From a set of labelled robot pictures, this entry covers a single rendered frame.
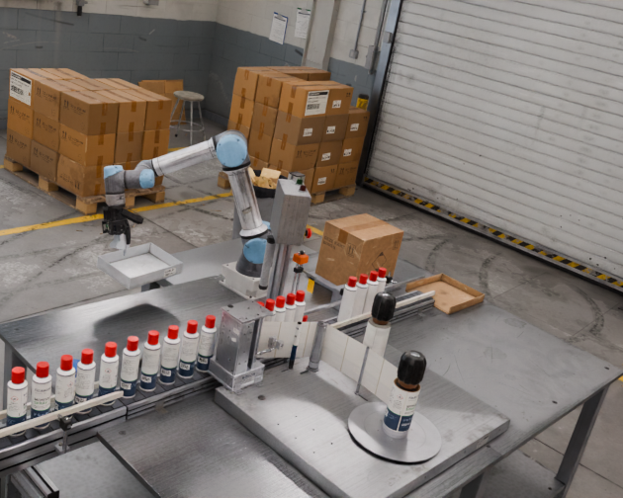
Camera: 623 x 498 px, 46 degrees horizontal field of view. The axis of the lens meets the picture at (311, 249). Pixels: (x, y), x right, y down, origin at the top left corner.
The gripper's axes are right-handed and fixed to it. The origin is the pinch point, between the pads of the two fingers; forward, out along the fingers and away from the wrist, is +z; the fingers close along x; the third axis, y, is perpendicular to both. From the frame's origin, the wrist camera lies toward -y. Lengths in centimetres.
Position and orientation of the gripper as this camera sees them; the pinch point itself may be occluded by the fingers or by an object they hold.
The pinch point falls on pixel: (125, 252)
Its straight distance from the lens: 311.2
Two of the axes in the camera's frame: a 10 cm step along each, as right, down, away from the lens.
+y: -6.8, 1.7, -7.1
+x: 7.3, 1.0, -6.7
